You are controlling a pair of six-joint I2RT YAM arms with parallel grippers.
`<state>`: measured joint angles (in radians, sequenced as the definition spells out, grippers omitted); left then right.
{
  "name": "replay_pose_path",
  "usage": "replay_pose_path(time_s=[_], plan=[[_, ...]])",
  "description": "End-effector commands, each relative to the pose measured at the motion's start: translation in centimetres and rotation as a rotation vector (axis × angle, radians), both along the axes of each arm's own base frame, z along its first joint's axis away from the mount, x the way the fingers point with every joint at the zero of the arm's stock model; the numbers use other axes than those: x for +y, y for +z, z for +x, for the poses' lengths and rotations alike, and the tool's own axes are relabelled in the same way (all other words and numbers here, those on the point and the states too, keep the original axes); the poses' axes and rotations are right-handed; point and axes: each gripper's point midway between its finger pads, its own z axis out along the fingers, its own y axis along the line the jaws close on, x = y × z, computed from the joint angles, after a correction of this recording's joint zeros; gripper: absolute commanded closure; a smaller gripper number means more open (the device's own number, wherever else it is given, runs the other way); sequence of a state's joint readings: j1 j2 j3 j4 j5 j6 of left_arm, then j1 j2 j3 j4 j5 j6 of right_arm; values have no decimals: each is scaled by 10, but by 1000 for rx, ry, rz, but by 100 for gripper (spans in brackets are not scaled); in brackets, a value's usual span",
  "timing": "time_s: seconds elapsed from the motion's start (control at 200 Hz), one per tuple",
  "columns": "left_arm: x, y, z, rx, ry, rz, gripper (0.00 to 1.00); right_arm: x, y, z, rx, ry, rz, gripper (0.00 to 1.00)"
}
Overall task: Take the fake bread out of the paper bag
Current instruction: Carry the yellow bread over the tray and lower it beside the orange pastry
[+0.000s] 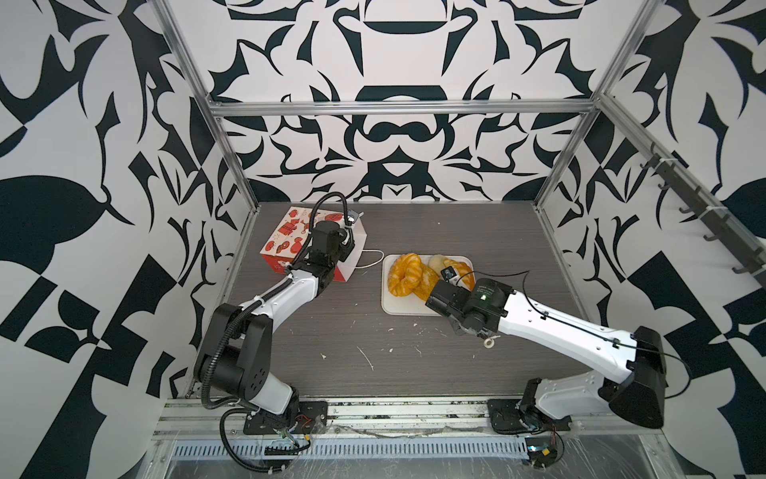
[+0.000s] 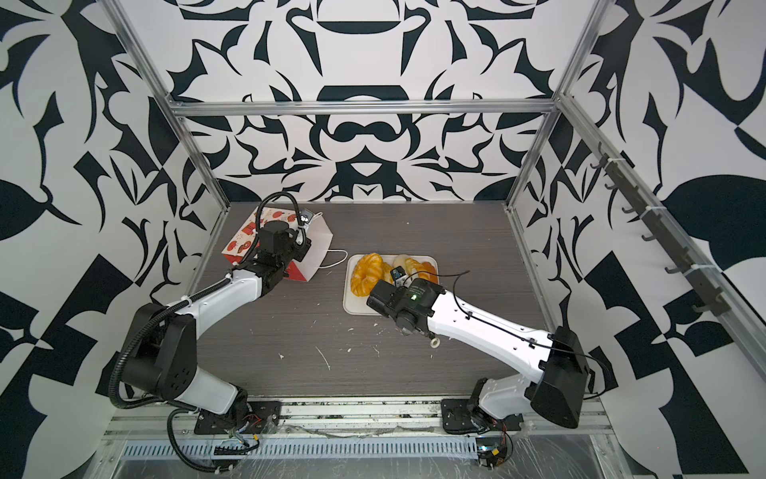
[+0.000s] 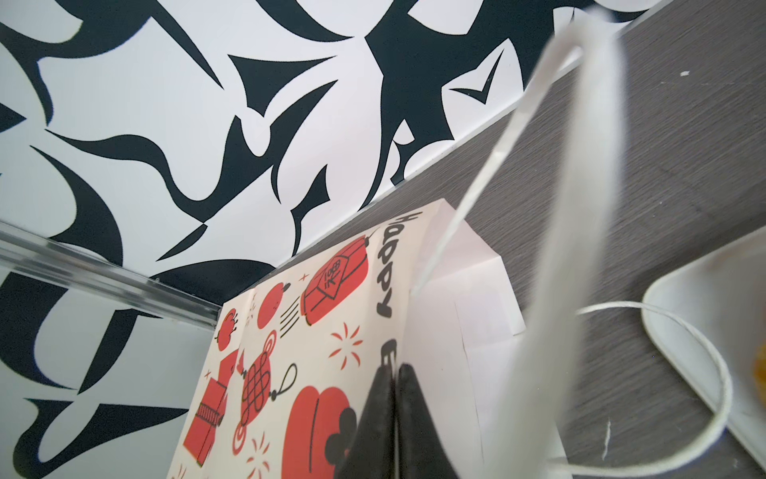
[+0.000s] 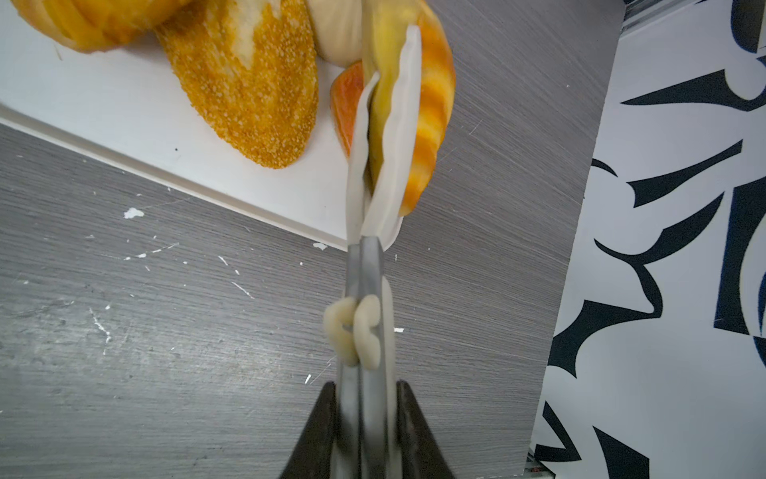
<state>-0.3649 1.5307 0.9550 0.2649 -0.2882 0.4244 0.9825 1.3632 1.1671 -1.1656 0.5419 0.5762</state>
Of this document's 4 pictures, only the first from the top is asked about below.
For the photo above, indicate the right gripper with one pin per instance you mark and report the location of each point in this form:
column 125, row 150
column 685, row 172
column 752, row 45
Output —
column 455, row 326

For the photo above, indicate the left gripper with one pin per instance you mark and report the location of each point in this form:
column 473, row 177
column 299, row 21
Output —
column 346, row 249

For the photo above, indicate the red white paper bag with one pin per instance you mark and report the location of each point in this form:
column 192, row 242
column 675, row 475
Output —
column 291, row 235

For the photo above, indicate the orange croissant fake bread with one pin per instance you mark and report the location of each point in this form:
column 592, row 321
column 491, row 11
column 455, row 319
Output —
column 464, row 273

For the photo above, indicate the yellow twisted ring bread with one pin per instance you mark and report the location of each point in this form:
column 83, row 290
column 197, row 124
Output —
column 405, row 275

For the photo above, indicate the yellow oval fake bread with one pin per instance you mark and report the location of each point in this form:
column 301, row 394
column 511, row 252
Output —
column 427, row 283

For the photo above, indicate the white steamed bun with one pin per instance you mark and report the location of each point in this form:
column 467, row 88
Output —
column 438, row 263

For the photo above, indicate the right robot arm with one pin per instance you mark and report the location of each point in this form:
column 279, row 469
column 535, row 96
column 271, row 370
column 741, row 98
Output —
column 626, row 373

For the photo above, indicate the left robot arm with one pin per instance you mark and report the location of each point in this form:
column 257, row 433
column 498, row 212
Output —
column 233, row 365

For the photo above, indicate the white plastic tray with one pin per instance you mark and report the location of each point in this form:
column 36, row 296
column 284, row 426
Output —
column 400, row 306

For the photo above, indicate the small green circuit board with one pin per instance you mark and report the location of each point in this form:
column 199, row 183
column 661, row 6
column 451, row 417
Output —
column 543, row 453

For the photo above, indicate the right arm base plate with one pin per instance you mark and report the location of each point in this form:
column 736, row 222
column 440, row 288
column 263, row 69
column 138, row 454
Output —
column 510, row 417

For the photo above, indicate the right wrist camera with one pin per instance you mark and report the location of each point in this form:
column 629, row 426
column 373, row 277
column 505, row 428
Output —
column 451, row 275

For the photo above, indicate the white slotted cable duct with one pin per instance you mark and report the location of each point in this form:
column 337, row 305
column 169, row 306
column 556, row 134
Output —
column 361, row 448

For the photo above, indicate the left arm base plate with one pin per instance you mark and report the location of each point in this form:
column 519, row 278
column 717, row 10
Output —
column 301, row 417

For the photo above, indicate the grey wall hook rail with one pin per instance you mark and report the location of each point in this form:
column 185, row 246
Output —
column 700, row 204

